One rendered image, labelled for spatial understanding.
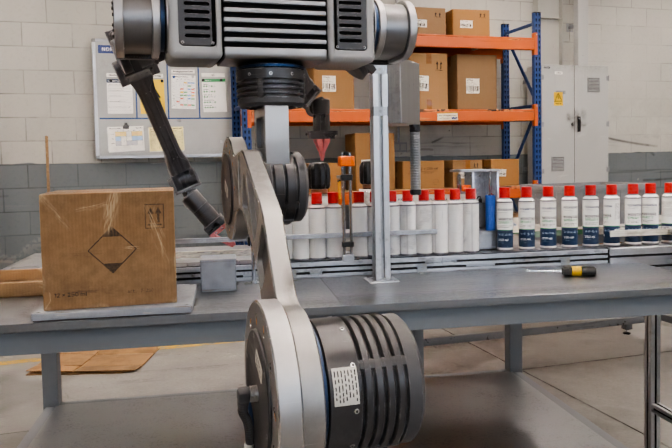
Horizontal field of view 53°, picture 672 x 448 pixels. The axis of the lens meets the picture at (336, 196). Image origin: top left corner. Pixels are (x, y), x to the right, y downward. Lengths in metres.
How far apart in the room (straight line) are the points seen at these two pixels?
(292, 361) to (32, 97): 5.70
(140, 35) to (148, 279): 0.63
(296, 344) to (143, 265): 0.89
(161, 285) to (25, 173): 4.76
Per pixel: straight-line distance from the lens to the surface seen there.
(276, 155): 1.30
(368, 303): 1.70
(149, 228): 1.68
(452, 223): 2.19
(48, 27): 6.47
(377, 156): 1.96
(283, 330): 0.84
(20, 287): 2.05
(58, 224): 1.69
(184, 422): 2.73
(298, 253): 2.08
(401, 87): 1.98
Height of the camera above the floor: 1.18
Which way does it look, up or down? 3 degrees down
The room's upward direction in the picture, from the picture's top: 1 degrees counter-clockwise
